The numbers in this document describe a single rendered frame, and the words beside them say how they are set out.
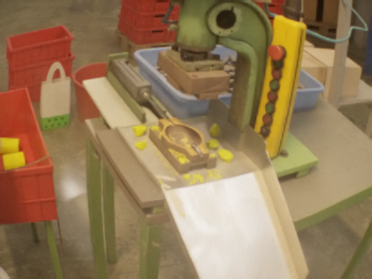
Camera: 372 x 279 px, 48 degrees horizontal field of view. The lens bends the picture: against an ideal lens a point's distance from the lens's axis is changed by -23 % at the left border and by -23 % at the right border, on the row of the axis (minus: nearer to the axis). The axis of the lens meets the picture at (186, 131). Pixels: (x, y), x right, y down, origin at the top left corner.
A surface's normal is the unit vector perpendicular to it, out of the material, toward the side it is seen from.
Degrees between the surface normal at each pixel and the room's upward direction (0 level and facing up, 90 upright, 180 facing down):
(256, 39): 90
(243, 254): 30
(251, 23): 90
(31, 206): 90
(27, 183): 90
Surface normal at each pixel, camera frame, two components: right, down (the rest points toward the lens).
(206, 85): 0.46, 0.48
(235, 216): 0.33, -0.51
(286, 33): -0.62, 0.22
